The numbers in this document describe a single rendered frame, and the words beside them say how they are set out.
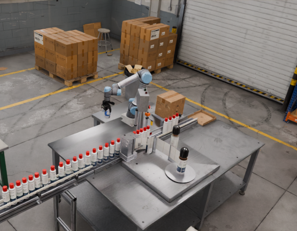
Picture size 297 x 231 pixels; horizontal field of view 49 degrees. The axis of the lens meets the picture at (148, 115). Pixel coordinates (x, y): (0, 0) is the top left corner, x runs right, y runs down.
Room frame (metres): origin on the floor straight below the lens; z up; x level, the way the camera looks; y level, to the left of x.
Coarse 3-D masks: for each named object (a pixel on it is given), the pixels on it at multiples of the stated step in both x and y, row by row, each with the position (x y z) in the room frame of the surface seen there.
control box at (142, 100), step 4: (140, 92) 3.04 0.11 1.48; (144, 92) 3.05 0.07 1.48; (140, 96) 2.96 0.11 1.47; (144, 96) 2.97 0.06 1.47; (148, 96) 2.98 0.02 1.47; (140, 100) 2.96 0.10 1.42; (144, 100) 2.97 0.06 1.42; (148, 100) 2.99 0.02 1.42; (140, 104) 2.97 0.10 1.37; (144, 104) 2.98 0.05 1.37; (140, 108) 2.97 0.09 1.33; (144, 108) 2.98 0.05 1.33
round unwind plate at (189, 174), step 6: (168, 168) 2.58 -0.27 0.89; (174, 168) 2.60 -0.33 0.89; (186, 168) 2.62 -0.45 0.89; (168, 174) 2.49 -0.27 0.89; (174, 174) 2.50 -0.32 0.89; (186, 174) 2.52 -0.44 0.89; (192, 174) 2.54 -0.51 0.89; (174, 180) 2.41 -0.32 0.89; (180, 180) 2.42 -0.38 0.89; (186, 180) 2.43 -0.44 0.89
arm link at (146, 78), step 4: (144, 72) 3.40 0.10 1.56; (148, 72) 3.41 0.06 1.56; (144, 76) 3.35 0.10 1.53; (148, 76) 3.37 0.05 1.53; (140, 80) 3.39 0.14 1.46; (144, 80) 3.35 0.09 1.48; (148, 80) 3.36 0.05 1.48; (140, 84) 3.39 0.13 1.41; (144, 84) 3.36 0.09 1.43; (148, 84) 3.40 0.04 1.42; (140, 88) 3.37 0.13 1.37; (136, 96) 3.37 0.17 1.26; (136, 100) 3.35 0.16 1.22; (132, 104) 3.35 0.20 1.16; (136, 104) 3.33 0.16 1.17; (132, 108) 3.31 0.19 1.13; (132, 112) 3.31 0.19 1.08
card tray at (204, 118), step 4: (196, 112) 3.93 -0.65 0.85; (200, 112) 3.99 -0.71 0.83; (204, 112) 3.97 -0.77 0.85; (188, 116) 3.81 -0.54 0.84; (192, 116) 3.84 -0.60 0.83; (196, 116) 3.85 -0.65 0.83; (200, 116) 3.87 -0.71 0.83; (204, 116) 3.88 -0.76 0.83; (208, 116) 3.89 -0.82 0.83; (212, 116) 3.88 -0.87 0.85; (200, 120) 3.76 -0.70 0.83; (204, 120) 3.78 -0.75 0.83; (208, 120) 3.79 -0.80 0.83; (212, 120) 3.78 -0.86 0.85; (200, 124) 3.65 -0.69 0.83; (204, 124) 3.65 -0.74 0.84
